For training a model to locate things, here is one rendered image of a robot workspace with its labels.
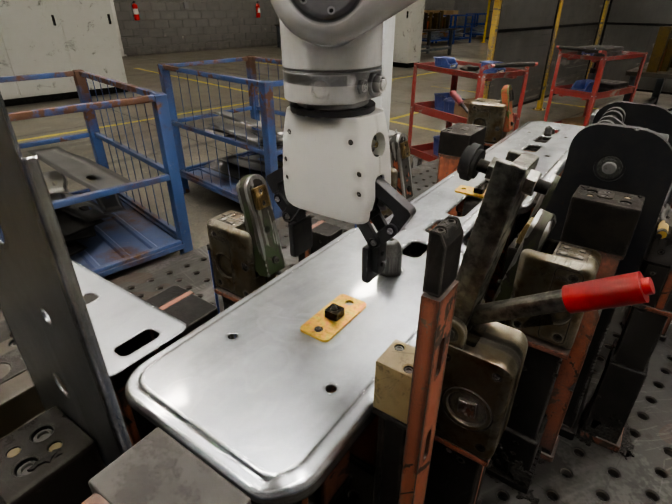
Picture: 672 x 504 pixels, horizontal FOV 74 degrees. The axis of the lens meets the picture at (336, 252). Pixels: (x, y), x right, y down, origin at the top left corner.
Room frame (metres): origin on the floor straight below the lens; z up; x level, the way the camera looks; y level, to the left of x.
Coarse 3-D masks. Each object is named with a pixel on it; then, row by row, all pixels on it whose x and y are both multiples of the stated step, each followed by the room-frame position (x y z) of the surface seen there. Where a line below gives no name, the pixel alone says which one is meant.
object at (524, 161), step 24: (480, 144) 0.33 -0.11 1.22; (480, 168) 0.33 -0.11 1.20; (504, 168) 0.30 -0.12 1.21; (528, 168) 0.30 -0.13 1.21; (504, 192) 0.30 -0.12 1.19; (528, 192) 0.30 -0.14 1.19; (480, 216) 0.31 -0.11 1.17; (504, 216) 0.30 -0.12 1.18; (480, 240) 0.31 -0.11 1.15; (504, 240) 0.32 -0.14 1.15; (480, 264) 0.31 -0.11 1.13; (480, 288) 0.30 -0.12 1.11; (456, 312) 0.31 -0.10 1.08
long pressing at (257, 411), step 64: (576, 128) 1.29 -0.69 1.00; (448, 192) 0.80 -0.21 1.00; (320, 256) 0.55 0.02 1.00; (256, 320) 0.40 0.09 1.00; (384, 320) 0.40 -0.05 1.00; (128, 384) 0.31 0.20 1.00; (192, 384) 0.31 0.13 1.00; (256, 384) 0.31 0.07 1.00; (320, 384) 0.31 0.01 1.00; (192, 448) 0.24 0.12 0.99; (256, 448) 0.24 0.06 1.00; (320, 448) 0.24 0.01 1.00
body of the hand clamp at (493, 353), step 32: (448, 352) 0.30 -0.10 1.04; (480, 352) 0.29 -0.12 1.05; (512, 352) 0.30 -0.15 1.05; (448, 384) 0.30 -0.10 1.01; (480, 384) 0.28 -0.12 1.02; (512, 384) 0.28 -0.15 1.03; (448, 416) 0.30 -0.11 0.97; (480, 416) 0.28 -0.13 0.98; (448, 448) 0.30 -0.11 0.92; (480, 448) 0.28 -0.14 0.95; (448, 480) 0.30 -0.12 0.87; (480, 480) 0.30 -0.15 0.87
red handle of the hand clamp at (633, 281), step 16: (640, 272) 0.27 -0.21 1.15; (576, 288) 0.28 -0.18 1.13; (592, 288) 0.27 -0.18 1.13; (608, 288) 0.26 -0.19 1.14; (624, 288) 0.26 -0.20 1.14; (640, 288) 0.25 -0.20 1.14; (480, 304) 0.32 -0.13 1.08; (496, 304) 0.31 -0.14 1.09; (512, 304) 0.30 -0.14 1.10; (528, 304) 0.29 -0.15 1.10; (544, 304) 0.28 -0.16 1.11; (560, 304) 0.28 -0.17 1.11; (576, 304) 0.27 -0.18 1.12; (592, 304) 0.26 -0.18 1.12; (608, 304) 0.26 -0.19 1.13; (624, 304) 0.26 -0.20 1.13; (480, 320) 0.31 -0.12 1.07; (496, 320) 0.30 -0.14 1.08
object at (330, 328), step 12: (336, 300) 0.44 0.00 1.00; (348, 300) 0.44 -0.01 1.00; (360, 300) 0.44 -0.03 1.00; (324, 312) 0.42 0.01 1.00; (336, 312) 0.40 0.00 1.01; (348, 312) 0.42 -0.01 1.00; (360, 312) 0.42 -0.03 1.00; (312, 324) 0.39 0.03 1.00; (324, 324) 0.39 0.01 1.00; (336, 324) 0.39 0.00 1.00; (312, 336) 0.38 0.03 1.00; (324, 336) 0.37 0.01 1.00
